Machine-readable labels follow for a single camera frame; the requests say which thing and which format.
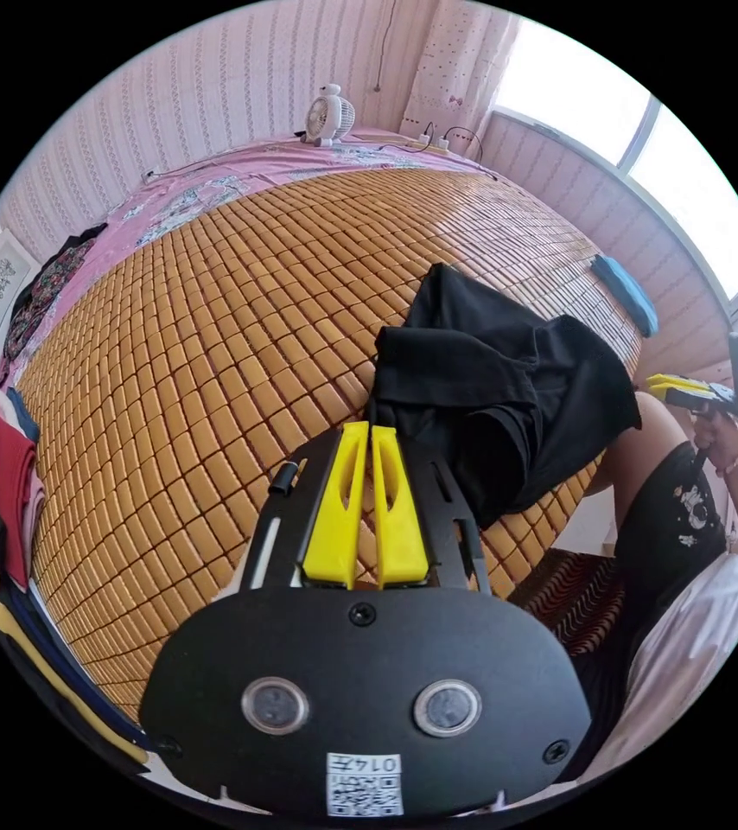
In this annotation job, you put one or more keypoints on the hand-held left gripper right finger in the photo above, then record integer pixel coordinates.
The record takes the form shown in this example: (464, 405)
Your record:
(400, 525)

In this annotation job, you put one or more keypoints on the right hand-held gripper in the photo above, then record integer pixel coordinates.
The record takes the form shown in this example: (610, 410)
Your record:
(712, 403)

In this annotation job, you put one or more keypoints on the person's right hand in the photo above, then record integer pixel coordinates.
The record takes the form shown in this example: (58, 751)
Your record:
(719, 441)

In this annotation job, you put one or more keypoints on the pink dotted curtain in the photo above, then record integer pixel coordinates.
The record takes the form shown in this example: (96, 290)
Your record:
(460, 71)

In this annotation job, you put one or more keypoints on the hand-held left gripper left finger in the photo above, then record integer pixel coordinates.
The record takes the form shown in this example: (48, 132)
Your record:
(335, 519)

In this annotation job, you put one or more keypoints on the white power strip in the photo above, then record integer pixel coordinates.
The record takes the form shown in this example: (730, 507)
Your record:
(430, 141)

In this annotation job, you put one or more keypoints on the black short sleeve shirt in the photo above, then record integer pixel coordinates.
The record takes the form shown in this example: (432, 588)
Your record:
(505, 363)

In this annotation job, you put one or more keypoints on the pale pink quilt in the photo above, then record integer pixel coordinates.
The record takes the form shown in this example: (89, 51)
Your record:
(693, 648)

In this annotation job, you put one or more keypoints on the bed with woven mat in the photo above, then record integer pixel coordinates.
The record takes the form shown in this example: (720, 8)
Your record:
(213, 363)

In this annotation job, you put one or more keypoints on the blue folded cloth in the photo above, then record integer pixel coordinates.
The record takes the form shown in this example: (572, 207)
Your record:
(628, 292)

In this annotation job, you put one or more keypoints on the white desk fan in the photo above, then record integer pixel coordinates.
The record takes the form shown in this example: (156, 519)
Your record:
(327, 118)

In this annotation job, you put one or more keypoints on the person's body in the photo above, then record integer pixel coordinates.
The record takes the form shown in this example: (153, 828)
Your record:
(661, 519)

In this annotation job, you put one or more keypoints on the dark floral garment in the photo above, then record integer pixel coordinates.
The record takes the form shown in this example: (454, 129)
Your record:
(45, 285)

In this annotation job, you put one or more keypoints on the window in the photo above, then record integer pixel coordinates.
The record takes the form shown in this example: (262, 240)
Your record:
(628, 110)

